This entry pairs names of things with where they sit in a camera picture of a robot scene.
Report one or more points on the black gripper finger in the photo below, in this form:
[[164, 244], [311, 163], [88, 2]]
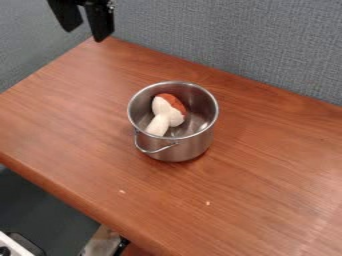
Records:
[[100, 11], [68, 13]]

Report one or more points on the white toy mushroom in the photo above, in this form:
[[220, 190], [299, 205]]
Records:
[[169, 114]]

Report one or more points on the stainless steel pot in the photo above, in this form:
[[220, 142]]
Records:
[[188, 141]]

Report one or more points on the white and black floor object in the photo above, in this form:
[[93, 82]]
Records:
[[17, 245]]

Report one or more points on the table leg bracket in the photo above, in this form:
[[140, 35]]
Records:
[[106, 243]]

